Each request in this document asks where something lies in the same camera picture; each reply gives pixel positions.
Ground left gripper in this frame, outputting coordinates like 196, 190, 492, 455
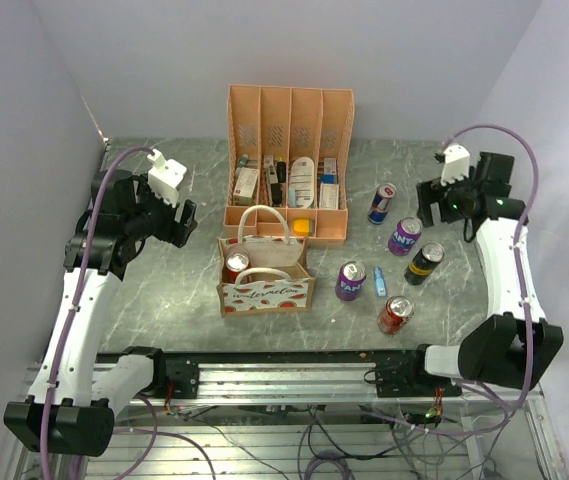
124, 172, 198, 248

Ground Red Bull can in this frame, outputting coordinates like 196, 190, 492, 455
367, 183, 396, 225

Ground black and yellow can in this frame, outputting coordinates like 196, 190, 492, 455
404, 242, 445, 285

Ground purple Fanta can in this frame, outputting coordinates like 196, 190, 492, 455
388, 217, 423, 256
335, 261, 367, 302

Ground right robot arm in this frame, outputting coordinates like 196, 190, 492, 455
404, 144, 564, 396

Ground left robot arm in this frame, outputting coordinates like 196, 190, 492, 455
3, 162, 199, 457

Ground red and white box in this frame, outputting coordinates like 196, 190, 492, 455
232, 167, 259, 206

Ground black items in organizer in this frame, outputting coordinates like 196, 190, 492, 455
263, 155, 287, 207

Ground small blue tube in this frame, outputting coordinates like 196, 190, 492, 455
373, 266, 387, 298

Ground yellow tape measure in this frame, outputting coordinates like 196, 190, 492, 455
293, 218, 315, 237

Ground white oval pack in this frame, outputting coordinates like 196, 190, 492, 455
288, 157, 315, 208

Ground red cola can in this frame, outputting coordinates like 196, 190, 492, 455
377, 295, 415, 335

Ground peach plastic file organizer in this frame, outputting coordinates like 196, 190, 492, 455
223, 84, 355, 247

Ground aluminium table edge rail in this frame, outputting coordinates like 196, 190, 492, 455
442, 142, 470, 191

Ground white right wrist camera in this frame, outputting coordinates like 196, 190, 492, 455
433, 142, 472, 187

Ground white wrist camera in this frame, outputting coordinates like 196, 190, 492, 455
147, 149, 187, 208
433, 142, 472, 187

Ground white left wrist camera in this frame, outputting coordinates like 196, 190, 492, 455
147, 149, 187, 208

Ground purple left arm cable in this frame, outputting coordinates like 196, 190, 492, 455
38, 146, 160, 480

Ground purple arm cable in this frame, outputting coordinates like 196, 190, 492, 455
38, 146, 160, 480
403, 123, 540, 437

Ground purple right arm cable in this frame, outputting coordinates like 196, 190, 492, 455
403, 123, 540, 437

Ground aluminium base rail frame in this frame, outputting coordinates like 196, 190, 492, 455
0, 349, 565, 480

